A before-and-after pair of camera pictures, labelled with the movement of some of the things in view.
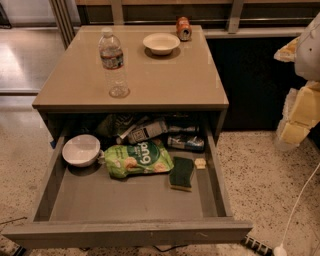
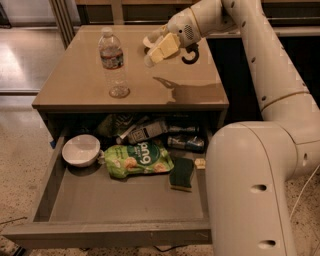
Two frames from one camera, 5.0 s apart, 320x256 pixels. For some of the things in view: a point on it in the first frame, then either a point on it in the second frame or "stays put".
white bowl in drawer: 81,150 stays put
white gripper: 309,53 to 181,29
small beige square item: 200,163 stays put
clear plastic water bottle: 113,64 stays put
